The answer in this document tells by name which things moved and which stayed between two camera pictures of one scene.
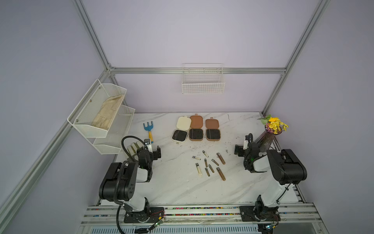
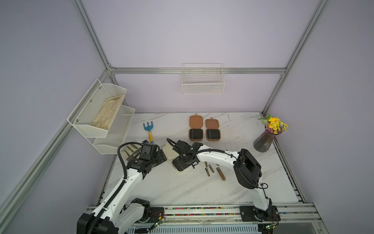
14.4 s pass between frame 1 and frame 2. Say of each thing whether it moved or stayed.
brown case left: stayed
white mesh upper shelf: stayed
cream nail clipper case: moved
